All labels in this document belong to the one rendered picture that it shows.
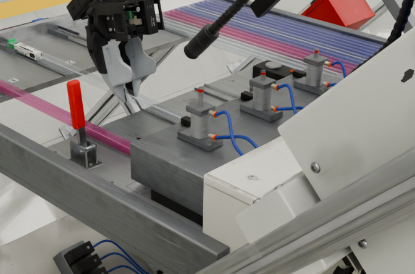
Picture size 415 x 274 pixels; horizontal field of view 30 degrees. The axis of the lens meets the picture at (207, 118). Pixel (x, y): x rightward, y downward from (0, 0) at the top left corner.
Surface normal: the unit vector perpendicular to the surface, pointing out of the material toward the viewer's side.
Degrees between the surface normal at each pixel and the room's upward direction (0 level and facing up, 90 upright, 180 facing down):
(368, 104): 90
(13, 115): 0
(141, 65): 87
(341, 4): 0
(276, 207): 90
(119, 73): 90
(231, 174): 44
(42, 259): 0
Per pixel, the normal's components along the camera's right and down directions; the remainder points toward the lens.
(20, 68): 0.02, -0.90
